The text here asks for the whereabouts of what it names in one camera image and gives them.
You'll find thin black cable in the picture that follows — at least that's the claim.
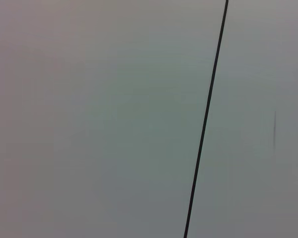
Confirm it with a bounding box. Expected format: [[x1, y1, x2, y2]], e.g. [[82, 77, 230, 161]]
[[183, 0, 229, 238]]

